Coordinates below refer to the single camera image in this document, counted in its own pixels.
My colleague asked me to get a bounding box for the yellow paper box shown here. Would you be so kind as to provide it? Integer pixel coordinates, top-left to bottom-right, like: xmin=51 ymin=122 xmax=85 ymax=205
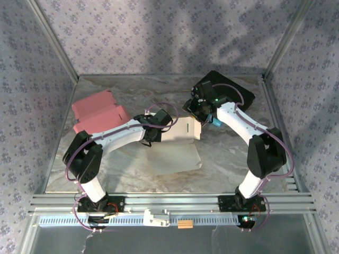
xmin=147 ymin=115 xmax=204 ymax=177

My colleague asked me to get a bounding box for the pink paper box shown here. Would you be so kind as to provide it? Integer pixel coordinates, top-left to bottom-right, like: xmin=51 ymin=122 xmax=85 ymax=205
xmin=72 ymin=89 xmax=130 ymax=134

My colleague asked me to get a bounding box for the light blue tube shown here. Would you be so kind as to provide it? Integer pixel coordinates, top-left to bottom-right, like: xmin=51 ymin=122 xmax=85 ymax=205
xmin=207 ymin=114 xmax=222 ymax=128

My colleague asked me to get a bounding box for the black hard case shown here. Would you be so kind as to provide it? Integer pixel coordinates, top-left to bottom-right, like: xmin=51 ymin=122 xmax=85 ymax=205
xmin=191 ymin=69 xmax=256 ymax=112

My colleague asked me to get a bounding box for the white connector block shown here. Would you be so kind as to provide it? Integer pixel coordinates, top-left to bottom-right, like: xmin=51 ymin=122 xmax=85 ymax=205
xmin=142 ymin=208 xmax=171 ymax=228

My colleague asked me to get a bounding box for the grey metal bottom panel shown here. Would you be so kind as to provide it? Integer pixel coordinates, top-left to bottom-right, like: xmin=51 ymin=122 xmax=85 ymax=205
xmin=21 ymin=211 xmax=332 ymax=254

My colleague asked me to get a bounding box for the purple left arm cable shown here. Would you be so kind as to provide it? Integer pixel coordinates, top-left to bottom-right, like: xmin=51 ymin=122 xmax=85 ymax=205
xmin=65 ymin=102 xmax=181 ymax=233

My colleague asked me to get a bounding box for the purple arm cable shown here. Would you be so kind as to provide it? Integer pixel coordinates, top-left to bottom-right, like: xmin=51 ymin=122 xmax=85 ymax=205
xmin=65 ymin=102 xmax=181 ymax=233
xmin=211 ymin=83 xmax=295 ymax=233

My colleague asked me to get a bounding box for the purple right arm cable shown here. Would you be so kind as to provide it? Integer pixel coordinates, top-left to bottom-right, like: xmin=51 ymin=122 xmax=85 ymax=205
xmin=211 ymin=83 xmax=295 ymax=233

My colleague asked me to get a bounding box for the aluminium back rail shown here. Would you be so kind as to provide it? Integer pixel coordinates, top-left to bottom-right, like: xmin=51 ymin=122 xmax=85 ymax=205
xmin=78 ymin=74 xmax=265 ymax=79

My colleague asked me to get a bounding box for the aluminium right side rail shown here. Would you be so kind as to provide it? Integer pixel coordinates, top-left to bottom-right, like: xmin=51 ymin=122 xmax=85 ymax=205
xmin=261 ymin=76 xmax=311 ymax=195

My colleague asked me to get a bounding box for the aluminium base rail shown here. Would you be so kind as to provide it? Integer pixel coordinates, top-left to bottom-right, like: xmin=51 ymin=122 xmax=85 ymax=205
xmin=29 ymin=192 xmax=317 ymax=214

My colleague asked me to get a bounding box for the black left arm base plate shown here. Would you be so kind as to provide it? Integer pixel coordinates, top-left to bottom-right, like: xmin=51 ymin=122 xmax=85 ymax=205
xmin=76 ymin=195 xmax=126 ymax=214

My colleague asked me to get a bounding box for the light blue slotted cable duct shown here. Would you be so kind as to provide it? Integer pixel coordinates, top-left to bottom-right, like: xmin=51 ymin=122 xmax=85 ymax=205
xmin=38 ymin=213 xmax=240 ymax=227

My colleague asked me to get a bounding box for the aluminium left side rail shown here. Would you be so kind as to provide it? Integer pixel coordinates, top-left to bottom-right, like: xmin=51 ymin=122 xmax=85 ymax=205
xmin=34 ymin=76 xmax=80 ymax=195

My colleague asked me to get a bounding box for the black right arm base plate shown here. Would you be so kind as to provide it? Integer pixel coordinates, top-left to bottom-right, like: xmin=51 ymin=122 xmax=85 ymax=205
xmin=217 ymin=195 xmax=266 ymax=212

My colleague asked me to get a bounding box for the aluminium right corner post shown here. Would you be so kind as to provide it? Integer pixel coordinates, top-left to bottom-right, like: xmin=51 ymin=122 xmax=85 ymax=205
xmin=263 ymin=0 xmax=316 ymax=80

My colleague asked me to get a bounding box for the aluminium corner post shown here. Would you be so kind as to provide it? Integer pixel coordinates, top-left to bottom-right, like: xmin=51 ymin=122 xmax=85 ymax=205
xmin=25 ymin=0 xmax=80 ymax=80
xmin=263 ymin=0 xmax=316 ymax=80

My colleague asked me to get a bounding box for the black round cable mount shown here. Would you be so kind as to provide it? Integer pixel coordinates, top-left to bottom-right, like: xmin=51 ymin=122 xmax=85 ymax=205
xmin=237 ymin=214 xmax=257 ymax=230
xmin=87 ymin=215 xmax=109 ymax=230

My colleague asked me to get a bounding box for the aluminium left corner post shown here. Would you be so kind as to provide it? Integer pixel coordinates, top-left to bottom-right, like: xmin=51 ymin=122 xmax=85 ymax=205
xmin=25 ymin=0 xmax=80 ymax=80

